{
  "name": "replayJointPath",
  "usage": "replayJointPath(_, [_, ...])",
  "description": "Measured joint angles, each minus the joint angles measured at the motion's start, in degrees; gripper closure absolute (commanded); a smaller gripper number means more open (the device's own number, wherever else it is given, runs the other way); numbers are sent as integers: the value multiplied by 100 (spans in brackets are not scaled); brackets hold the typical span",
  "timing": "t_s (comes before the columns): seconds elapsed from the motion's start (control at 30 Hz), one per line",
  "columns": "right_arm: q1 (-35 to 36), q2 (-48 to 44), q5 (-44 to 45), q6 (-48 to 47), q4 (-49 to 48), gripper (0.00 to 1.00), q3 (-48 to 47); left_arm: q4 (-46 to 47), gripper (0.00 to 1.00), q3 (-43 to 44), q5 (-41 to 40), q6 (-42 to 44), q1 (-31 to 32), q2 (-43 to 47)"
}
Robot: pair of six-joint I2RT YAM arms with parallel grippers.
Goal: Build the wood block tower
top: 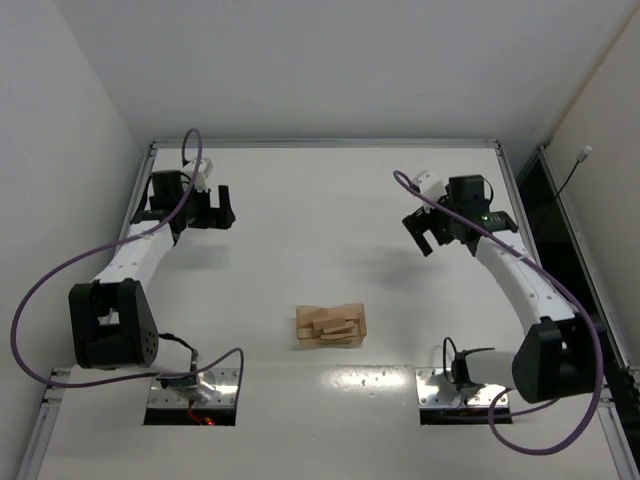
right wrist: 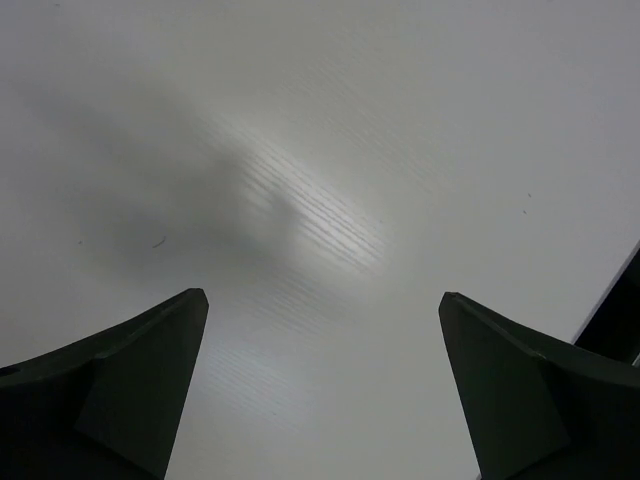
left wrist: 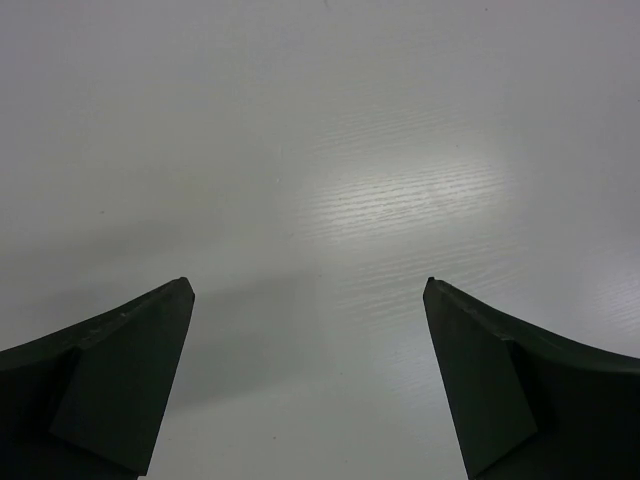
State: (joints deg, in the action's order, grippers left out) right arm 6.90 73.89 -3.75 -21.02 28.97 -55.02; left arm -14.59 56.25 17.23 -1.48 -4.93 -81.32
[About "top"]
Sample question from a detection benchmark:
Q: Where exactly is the clear amber plastic box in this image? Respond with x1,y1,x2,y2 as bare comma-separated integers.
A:
296,303,367,348

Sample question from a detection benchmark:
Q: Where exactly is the wood block two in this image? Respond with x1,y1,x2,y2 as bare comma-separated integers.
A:
318,323,358,342

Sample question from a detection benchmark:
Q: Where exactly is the wood block one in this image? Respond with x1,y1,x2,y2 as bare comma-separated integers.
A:
311,314,347,331

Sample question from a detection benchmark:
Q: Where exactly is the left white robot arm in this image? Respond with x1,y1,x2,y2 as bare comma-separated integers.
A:
69,168,236,399

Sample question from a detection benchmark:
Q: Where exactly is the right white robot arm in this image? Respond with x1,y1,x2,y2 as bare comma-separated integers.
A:
394,171,604,403

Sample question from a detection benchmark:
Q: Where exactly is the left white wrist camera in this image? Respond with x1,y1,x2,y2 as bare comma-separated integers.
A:
180,158,213,192

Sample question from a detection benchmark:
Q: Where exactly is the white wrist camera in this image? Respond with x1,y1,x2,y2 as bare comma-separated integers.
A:
411,170,446,203
180,158,213,192

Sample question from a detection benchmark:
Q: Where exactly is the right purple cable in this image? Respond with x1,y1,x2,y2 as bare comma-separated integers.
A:
392,169,604,456

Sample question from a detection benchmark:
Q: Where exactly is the purple cable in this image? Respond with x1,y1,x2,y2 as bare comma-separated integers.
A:
392,169,604,456
12,128,245,389

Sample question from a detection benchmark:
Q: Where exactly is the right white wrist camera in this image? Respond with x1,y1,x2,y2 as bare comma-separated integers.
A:
411,170,446,203

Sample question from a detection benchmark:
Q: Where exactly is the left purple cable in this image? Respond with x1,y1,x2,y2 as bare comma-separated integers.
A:
12,128,245,389

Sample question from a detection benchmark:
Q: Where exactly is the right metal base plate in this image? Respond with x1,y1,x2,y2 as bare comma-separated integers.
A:
415,367,504,412

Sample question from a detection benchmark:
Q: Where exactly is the metal base plate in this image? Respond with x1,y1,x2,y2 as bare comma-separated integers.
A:
415,367,504,412
147,368,239,409

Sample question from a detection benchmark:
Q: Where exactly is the black wall cable white plug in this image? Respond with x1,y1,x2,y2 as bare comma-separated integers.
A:
539,145,592,227

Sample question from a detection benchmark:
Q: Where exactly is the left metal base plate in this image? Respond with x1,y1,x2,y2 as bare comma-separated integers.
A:
147,368,239,409

